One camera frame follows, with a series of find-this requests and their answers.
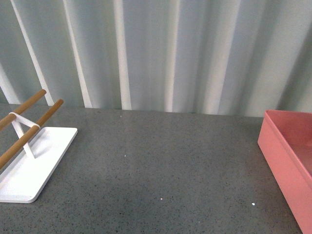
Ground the pink plastic box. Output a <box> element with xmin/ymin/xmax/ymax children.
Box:
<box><xmin>258</xmin><ymin>110</ymin><xmax>312</xmax><ymax>234</ymax></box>

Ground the white towel rack with wooden bars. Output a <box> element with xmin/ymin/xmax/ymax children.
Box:
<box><xmin>0</xmin><ymin>89</ymin><xmax>78</xmax><ymax>203</ymax></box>

